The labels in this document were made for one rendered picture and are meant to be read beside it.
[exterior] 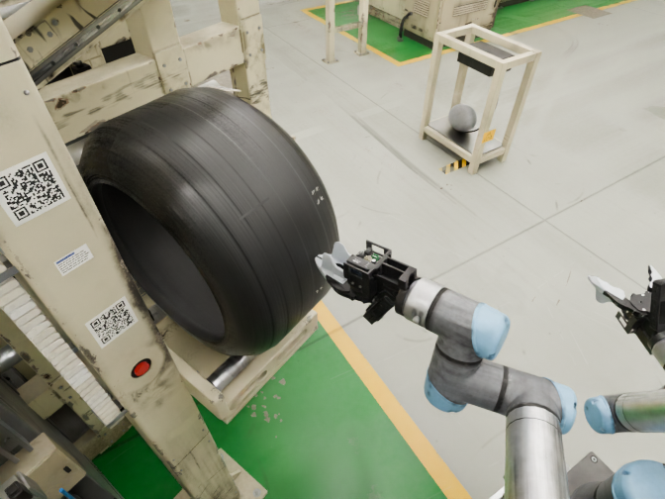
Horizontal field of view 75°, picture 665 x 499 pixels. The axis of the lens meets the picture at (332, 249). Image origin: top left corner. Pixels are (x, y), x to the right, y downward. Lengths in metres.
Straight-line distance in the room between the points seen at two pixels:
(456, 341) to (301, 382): 1.46
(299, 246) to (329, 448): 1.29
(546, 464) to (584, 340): 1.89
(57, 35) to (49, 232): 0.49
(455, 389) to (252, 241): 0.40
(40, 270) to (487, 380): 0.68
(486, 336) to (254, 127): 0.53
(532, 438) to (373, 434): 1.36
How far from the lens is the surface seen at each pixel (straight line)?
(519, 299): 2.55
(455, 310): 0.68
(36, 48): 1.07
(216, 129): 0.81
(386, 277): 0.73
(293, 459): 1.96
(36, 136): 0.66
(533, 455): 0.67
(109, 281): 0.80
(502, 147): 3.48
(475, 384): 0.74
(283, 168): 0.80
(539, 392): 0.75
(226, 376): 1.09
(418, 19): 5.46
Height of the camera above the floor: 1.85
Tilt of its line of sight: 45 degrees down
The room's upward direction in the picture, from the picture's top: straight up
